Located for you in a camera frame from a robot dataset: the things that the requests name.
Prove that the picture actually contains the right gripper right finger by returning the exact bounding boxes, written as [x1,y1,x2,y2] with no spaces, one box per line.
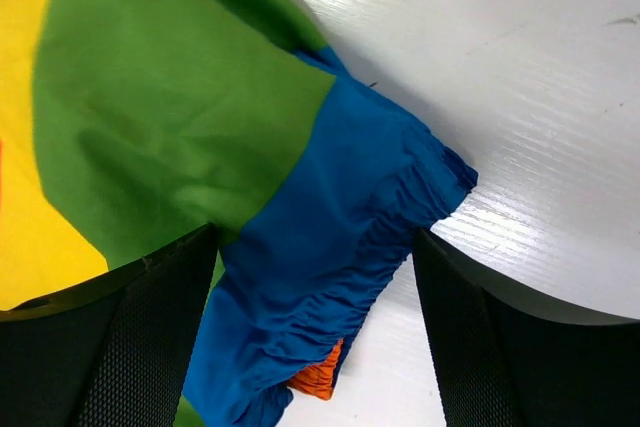
[413,230,639,426]

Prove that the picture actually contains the rainbow striped shorts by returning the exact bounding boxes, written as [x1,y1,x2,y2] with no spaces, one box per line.
[1,0,478,426]

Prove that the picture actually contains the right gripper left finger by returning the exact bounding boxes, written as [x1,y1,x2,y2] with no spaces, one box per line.
[1,225,218,426]

